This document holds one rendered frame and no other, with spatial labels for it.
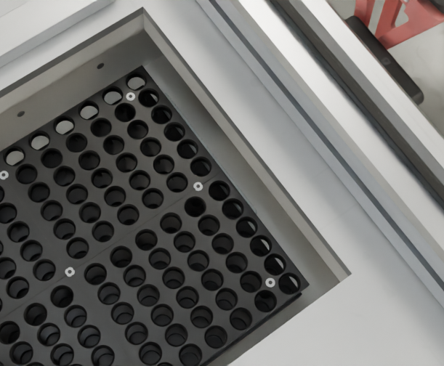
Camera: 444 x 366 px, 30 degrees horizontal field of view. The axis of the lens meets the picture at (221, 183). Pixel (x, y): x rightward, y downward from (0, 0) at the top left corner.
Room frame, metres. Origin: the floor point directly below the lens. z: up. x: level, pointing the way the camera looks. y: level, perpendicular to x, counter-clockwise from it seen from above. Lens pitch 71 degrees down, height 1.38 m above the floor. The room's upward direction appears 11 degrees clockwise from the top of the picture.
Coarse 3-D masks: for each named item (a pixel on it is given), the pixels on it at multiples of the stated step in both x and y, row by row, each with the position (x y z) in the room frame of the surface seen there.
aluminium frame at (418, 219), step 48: (240, 0) 0.24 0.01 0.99; (240, 48) 0.23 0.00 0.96; (288, 48) 0.22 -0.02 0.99; (288, 96) 0.20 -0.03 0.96; (336, 96) 0.20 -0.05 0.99; (336, 144) 0.17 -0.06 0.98; (384, 144) 0.17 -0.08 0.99; (384, 192) 0.15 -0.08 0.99; (432, 192) 0.15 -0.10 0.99; (432, 240) 0.13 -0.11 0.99; (432, 288) 0.11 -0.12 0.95
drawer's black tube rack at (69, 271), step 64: (128, 128) 0.19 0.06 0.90; (0, 192) 0.14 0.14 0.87; (64, 192) 0.14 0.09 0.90; (128, 192) 0.15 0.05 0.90; (192, 192) 0.16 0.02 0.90; (0, 256) 0.10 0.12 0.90; (64, 256) 0.10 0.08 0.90; (128, 256) 0.12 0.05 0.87; (192, 256) 0.13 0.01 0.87; (0, 320) 0.06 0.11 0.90; (64, 320) 0.07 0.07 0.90; (128, 320) 0.08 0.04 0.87; (192, 320) 0.08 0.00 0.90; (256, 320) 0.09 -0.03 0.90
